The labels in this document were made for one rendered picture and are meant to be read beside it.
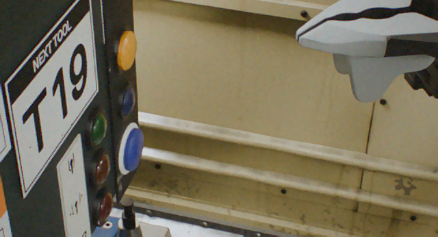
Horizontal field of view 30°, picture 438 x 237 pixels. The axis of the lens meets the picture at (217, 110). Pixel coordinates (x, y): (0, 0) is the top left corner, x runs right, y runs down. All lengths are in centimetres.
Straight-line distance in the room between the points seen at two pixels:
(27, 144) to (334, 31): 22
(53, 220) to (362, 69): 22
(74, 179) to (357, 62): 20
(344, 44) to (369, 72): 3
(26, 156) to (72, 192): 8
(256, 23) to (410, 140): 33
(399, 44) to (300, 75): 83
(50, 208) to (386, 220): 112
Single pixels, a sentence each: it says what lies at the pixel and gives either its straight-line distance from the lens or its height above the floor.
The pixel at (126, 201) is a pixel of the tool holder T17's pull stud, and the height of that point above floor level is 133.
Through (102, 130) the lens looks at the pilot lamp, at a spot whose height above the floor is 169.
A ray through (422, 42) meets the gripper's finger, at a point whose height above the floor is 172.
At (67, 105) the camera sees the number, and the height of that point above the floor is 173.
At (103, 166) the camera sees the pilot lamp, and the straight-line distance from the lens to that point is 51.
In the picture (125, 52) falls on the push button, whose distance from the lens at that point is 50.
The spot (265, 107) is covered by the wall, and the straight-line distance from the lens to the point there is 140.
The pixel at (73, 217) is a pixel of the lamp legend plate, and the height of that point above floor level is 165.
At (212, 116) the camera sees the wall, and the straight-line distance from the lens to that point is 144.
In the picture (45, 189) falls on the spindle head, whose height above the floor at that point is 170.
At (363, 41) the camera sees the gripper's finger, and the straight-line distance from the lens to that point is 53.
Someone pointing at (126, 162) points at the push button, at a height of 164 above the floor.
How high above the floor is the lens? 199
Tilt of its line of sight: 37 degrees down
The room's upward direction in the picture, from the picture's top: 1 degrees clockwise
